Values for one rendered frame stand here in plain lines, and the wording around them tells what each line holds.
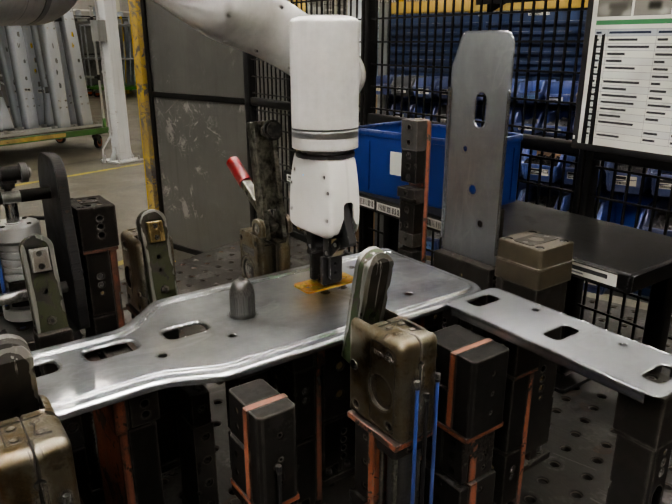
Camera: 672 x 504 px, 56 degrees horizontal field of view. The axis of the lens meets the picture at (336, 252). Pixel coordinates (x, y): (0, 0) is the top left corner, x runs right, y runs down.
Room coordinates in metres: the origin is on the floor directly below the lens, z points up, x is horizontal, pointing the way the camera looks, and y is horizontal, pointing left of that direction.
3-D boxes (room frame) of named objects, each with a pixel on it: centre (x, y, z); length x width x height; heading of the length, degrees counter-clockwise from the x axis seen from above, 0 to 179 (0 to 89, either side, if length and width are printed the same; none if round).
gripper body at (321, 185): (0.80, 0.01, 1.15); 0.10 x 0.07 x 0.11; 36
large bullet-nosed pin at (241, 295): (0.72, 0.12, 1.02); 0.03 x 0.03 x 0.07
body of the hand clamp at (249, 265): (0.93, 0.11, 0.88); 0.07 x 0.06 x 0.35; 36
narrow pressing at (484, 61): (0.94, -0.21, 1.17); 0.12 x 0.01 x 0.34; 36
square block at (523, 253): (0.85, -0.28, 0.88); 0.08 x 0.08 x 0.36; 36
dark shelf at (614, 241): (1.21, -0.22, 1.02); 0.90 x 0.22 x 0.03; 36
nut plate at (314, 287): (0.80, 0.01, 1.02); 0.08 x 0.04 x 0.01; 126
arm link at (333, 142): (0.80, 0.02, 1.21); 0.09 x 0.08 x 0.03; 36
